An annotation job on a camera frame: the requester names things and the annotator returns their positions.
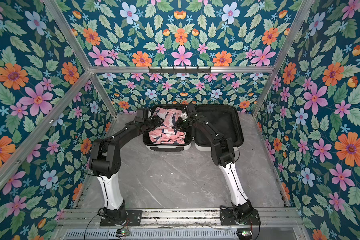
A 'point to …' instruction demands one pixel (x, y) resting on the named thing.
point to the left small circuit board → (122, 233)
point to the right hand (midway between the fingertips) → (174, 126)
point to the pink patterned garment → (165, 133)
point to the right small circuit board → (245, 233)
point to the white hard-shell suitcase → (229, 117)
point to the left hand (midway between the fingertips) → (163, 116)
